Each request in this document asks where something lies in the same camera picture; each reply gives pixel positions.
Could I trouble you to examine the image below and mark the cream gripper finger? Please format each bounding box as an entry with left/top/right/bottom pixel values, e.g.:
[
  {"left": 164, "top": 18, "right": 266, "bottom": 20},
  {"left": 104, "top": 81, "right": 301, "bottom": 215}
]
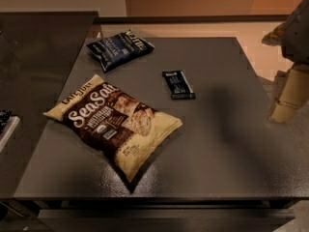
[
  {"left": 267, "top": 64, "right": 309, "bottom": 123},
  {"left": 262, "top": 22, "right": 285, "bottom": 46}
]

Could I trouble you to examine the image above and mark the dark rxbar blueberry bar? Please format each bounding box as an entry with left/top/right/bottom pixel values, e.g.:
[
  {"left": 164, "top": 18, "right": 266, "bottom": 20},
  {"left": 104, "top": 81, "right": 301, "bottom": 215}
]
[{"left": 162, "top": 71, "right": 195, "bottom": 100}]

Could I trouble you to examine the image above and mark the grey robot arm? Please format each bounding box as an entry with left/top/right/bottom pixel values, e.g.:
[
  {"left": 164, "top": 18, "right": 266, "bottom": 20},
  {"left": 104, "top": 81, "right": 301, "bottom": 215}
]
[{"left": 262, "top": 0, "right": 309, "bottom": 123}]

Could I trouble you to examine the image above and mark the dark blue chips bag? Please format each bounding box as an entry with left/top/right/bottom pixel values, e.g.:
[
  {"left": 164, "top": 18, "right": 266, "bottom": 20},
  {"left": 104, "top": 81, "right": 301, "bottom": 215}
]
[{"left": 86, "top": 30, "right": 155, "bottom": 73}]

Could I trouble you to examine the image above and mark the sea salt chips bag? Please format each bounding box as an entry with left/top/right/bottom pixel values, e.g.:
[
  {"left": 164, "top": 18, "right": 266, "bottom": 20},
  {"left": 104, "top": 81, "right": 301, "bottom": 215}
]
[{"left": 44, "top": 74, "right": 182, "bottom": 181}]

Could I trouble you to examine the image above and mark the white tray at left edge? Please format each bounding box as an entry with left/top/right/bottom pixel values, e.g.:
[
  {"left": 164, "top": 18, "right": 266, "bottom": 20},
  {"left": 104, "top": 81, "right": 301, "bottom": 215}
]
[{"left": 0, "top": 116, "right": 20, "bottom": 153}]

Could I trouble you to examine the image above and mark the dark patterned item on tray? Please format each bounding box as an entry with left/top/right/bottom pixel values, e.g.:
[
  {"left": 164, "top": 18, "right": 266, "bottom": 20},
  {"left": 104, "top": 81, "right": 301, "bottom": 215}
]
[{"left": 0, "top": 109, "right": 12, "bottom": 134}]

